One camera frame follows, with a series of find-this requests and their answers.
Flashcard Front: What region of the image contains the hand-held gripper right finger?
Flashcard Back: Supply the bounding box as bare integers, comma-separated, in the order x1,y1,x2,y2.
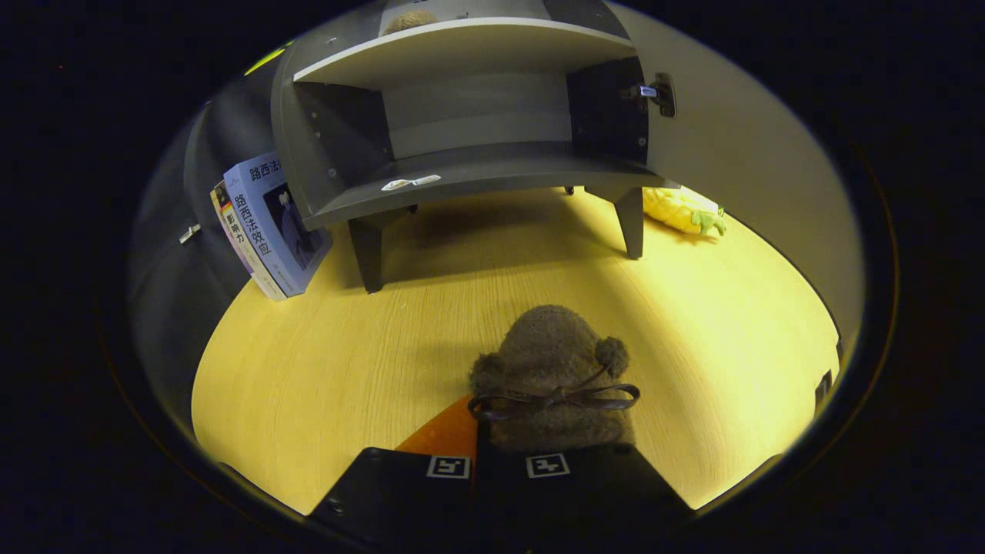
473,442,697,544

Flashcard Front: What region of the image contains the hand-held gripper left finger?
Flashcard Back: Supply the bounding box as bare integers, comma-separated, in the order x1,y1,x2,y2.
306,395,479,544

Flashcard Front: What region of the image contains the brown fuzzy shoe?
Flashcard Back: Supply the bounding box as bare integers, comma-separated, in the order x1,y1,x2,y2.
382,8,442,36
467,304,642,454

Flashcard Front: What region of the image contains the grey shoe cabinet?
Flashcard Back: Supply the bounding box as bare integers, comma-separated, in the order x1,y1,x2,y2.
270,0,679,294

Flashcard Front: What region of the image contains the metal door hinge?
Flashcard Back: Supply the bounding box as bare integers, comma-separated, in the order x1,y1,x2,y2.
621,72,679,119

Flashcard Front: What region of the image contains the black backdrop cloth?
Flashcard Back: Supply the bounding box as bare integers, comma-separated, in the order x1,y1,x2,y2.
129,45,309,433

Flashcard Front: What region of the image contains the yellow pineapple plush toy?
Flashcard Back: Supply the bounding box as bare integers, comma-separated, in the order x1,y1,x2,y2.
642,186,727,237

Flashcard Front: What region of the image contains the blue book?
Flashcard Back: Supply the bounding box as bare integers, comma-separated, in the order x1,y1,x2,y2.
222,151,334,298

